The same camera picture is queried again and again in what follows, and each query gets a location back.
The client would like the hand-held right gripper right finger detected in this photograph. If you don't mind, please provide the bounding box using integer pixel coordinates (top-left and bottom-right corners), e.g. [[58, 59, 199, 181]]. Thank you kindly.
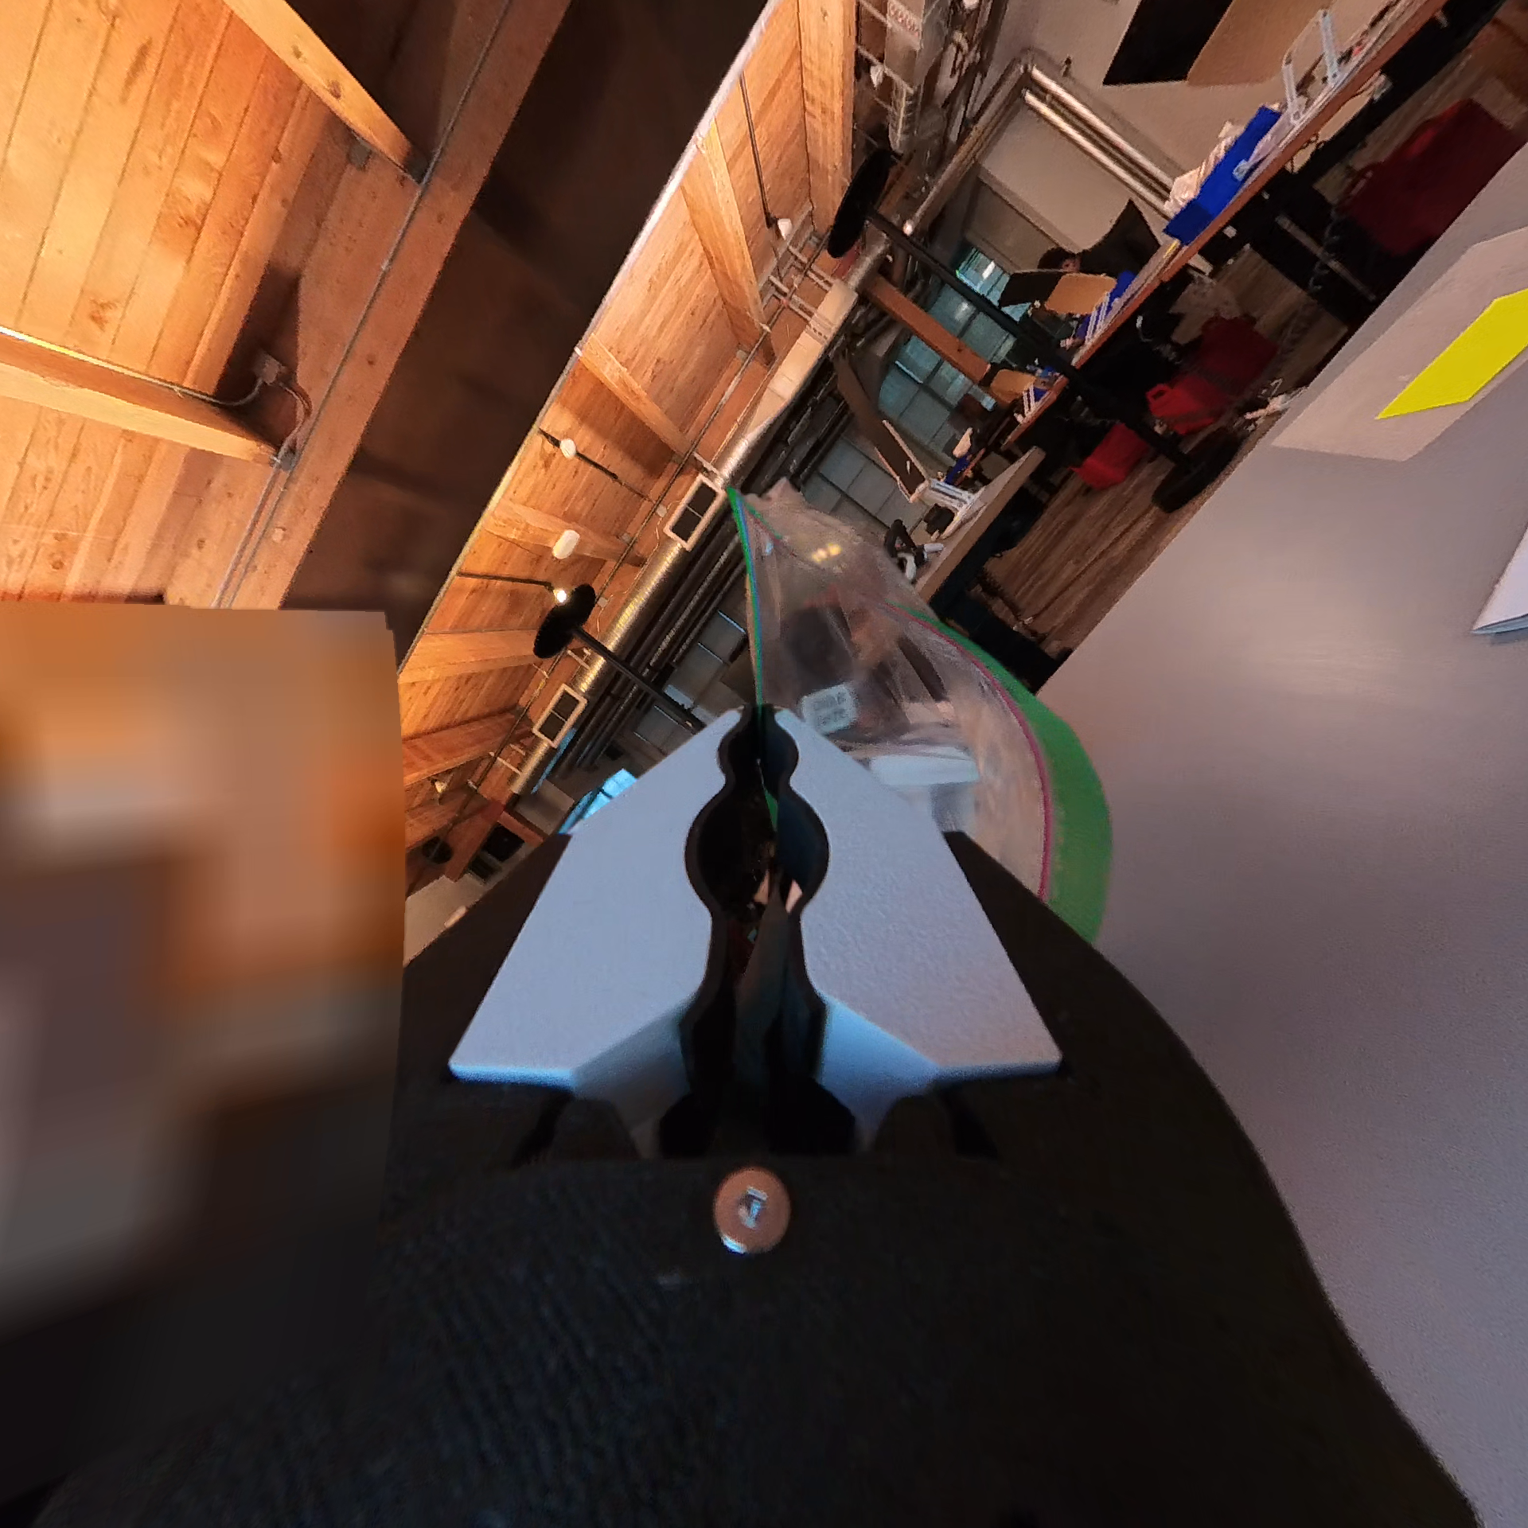
[[763, 703, 1063, 1152]]

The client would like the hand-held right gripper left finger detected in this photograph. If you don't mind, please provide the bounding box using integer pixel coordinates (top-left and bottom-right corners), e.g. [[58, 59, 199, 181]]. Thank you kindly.
[[447, 703, 765, 1157]]

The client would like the grey desk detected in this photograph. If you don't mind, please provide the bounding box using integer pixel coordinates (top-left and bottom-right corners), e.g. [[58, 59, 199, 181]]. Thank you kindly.
[[1035, 141, 1528, 1528]]

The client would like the grey background table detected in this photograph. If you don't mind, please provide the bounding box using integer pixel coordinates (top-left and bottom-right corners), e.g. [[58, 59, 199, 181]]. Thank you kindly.
[[917, 445, 1055, 600]]

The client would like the red storage box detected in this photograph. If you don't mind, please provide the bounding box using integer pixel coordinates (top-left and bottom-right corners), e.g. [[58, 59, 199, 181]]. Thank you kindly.
[[1339, 95, 1519, 259], [1072, 420, 1156, 493], [1144, 314, 1282, 439]]

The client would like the instruction booklet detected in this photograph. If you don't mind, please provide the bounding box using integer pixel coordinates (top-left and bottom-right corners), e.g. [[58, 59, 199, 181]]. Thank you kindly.
[[1472, 521, 1528, 638]]

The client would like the long wooden table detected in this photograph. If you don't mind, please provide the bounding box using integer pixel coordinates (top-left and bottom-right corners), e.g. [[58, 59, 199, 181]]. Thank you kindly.
[[943, 0, 1458, 478]]

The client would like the yellow sticky note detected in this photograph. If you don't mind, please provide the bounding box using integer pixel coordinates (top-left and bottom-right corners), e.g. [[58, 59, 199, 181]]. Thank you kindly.
[[1376, 284, 1528, 422]]

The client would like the large blue storage bin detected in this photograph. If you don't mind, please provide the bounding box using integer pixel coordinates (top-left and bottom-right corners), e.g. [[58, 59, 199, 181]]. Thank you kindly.
[[1161, 102, 1287, 247]]

